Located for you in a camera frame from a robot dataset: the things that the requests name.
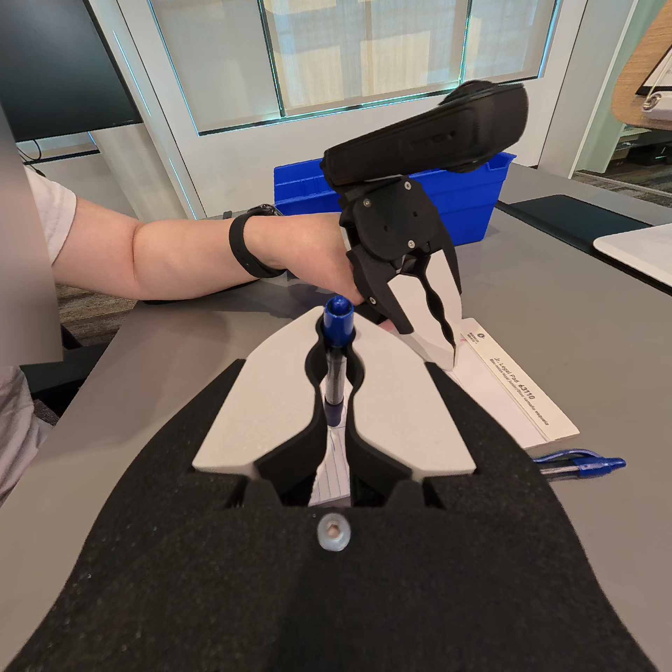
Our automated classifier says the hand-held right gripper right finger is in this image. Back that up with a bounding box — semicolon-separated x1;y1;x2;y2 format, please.
346;310;477;499

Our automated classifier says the person's left forearm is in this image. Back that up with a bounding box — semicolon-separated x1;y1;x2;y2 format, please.
51;197;263;301

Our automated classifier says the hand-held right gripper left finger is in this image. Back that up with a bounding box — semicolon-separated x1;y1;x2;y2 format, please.
191;306;331;497

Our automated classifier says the person in white shirt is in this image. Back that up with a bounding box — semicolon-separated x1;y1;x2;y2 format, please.
0;167;78;507

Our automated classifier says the black monitor screen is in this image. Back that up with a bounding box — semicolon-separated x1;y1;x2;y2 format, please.
0;0;144;144

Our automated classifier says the person's left hand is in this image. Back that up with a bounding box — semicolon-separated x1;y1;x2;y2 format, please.
246;211;397;334

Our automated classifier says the wooden copy board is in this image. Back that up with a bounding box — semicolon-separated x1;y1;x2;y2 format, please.
611;0;672;142

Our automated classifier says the large window with blinds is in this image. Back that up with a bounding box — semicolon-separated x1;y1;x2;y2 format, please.
149;0;560;134

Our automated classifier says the white board stand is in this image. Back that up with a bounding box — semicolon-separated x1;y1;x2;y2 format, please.
593;223;672;295

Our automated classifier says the blue plastic bin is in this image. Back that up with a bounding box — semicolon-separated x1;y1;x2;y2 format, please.
273;152;518;247

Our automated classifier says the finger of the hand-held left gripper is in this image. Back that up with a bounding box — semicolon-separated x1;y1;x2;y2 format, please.
426;247;464;369
391;262;456;370

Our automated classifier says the blue gel pen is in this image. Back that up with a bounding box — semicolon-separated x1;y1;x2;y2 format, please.
533;449;627;480
322;295;355;428

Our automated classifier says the white lined notepad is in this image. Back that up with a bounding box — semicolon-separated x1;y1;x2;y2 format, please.
309;315;581;509

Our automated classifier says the black wristband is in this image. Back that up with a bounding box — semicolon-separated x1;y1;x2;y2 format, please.
228;205;288;279

